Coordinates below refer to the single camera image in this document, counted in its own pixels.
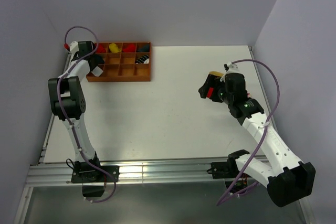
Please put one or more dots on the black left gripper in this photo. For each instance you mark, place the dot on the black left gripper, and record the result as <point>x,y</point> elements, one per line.
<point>96,64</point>

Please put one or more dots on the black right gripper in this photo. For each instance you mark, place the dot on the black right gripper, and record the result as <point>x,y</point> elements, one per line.
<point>212,81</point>

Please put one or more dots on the red santa sock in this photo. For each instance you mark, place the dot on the red santa sock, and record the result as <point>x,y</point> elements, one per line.
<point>210,92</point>

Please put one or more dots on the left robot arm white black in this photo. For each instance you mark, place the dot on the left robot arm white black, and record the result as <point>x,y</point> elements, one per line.
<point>68,104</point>

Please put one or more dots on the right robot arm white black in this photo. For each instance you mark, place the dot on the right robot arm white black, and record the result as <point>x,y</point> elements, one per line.
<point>286,177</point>

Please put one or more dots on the beige flat sock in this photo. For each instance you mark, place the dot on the beige flat sock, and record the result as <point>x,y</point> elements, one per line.
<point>216,73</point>

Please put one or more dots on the red rolled sock left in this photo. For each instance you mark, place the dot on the red rolled sock left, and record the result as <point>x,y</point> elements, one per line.
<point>100,49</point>

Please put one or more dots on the red rolled sock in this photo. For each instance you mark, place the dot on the red rolled sock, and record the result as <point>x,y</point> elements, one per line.
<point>100,49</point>
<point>129,48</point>

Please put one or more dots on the dark navy rolled sock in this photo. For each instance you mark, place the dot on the dark navy rolled sock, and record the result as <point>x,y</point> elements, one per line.
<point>99,60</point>

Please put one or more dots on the yellow rolled sock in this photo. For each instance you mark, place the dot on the yellow rolled sock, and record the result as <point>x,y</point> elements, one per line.
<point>114,48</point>

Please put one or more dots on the wooden compartment tray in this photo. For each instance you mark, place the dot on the wooden compartment tray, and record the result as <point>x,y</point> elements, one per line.
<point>121,67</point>

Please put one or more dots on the red rolled sock middle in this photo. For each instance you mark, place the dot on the red rolled sock middle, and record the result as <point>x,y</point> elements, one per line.
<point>129,48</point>

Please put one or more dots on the dark teal rolled sock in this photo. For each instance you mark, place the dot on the dark teal rolled sock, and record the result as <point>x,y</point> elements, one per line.
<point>144,48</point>

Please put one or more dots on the black white striped rolled sock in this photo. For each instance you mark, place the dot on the black white striped rolled sock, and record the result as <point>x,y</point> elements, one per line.
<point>144,59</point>

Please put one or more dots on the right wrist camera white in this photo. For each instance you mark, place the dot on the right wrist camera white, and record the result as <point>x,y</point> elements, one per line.
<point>229,68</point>

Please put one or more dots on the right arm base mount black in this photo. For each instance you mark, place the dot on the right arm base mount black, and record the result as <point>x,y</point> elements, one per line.
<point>228,169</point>

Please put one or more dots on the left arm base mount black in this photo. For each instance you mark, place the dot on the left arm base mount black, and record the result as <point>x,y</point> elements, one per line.
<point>93,181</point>

